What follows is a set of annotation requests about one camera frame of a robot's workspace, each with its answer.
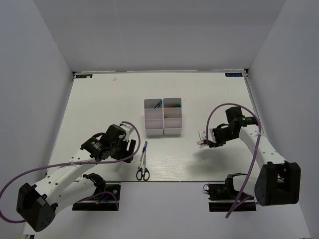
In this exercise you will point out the blue ballpoint pen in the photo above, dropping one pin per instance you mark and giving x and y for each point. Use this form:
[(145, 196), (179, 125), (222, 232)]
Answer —
[(144, 150)]

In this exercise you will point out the white compartment organizer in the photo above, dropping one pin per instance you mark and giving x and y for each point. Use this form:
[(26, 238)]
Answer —
[(153, 118), (172, 127)]

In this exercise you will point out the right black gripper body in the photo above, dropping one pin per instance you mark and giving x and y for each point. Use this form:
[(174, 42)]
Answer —
[(222, 135)]

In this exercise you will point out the right blue corner label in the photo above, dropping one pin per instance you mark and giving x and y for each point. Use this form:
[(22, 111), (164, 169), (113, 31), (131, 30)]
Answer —
[(233, 74)]

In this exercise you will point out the right white compartment organizer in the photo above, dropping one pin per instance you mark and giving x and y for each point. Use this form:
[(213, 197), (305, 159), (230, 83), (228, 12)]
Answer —
[(172, 127)]

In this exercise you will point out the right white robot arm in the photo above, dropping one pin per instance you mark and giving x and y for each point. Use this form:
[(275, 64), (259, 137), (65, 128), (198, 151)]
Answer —
[(270, 179)]

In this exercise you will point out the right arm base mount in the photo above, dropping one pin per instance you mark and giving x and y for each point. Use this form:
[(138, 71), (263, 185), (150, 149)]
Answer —
[(222, 195)]

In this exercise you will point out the left blue corner label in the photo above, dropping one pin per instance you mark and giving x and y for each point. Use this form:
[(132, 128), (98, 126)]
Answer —
[(83, 76)]

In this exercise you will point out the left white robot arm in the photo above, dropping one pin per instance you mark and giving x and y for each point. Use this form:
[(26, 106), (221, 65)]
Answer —
[(39, 203)]

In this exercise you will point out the left white compartment organizer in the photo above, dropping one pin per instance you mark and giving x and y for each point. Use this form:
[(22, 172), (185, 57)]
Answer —
[(153, 118)]

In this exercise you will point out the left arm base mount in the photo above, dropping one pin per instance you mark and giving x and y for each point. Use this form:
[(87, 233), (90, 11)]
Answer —
[(106, 200)]

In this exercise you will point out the black-handled scissors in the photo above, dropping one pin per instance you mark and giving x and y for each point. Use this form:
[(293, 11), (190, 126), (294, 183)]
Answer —
[(142, 172)]

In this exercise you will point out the blue corner label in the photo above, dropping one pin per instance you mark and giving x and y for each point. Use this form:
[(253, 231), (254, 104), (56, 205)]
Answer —
[(83, 76), (233, 74)]

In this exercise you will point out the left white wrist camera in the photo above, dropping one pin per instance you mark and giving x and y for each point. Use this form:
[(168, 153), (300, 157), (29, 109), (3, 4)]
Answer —
[(128, 129)]

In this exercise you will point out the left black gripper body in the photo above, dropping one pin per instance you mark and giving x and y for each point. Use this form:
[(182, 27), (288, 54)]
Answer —
[(119, 152)]

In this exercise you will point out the pink white eraser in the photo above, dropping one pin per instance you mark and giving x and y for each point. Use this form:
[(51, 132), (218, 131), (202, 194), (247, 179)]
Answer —
[(202, 143)]

